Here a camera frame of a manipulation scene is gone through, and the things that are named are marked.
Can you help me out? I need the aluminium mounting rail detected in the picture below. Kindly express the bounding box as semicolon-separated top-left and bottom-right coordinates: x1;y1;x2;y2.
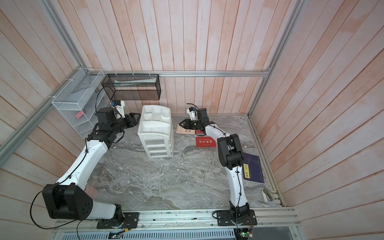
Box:
52;206;301;233

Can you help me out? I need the horizontal aluminium frame bar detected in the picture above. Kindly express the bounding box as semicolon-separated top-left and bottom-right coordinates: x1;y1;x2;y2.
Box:
104;70;269;78

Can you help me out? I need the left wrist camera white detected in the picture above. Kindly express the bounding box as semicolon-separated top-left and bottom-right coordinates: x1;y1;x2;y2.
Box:
111;100;125;119

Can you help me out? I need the black wire mesh basket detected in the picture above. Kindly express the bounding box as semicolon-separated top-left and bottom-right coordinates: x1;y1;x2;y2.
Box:
102;73;162;101

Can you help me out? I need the white stapler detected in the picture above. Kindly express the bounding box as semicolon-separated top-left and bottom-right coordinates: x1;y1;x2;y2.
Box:
261;188;274;203

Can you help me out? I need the white plastic drawer organizer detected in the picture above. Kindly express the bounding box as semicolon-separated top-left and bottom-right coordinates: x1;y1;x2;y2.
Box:
138;105;174;158

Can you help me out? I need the pink eraser block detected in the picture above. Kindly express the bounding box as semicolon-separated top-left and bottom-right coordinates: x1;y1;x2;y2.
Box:
75;110;86;120

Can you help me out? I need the beige postcard red text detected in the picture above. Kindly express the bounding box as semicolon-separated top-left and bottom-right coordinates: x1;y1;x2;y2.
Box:
176;126;195;135

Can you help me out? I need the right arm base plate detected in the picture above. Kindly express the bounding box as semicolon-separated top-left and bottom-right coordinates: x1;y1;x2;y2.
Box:
213;209;258;227

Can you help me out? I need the dark purple notebook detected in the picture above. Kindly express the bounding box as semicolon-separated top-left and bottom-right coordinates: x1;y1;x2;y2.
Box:
243;153;265;184

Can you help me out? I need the white wire mesh shelf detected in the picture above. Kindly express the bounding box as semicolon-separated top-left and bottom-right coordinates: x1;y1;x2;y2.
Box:
52;68;110;139

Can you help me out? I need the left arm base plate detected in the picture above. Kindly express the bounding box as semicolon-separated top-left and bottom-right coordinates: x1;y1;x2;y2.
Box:
97;212;140;230

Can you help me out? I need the left aluminium frame bar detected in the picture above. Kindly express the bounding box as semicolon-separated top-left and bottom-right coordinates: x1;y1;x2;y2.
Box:
1;66;83;167

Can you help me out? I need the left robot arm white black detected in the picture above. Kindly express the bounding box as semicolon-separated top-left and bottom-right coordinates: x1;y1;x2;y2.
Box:
42;107;141;224

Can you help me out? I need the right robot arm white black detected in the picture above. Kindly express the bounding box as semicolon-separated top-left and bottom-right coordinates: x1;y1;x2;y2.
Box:
179;106;251;225

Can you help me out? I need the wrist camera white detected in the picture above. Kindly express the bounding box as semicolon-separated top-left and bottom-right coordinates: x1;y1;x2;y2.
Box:
187;107;198;121
111;100;125;119

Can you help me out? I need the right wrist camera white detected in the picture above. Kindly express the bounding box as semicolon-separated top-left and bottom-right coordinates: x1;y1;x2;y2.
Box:
187;107;198;121

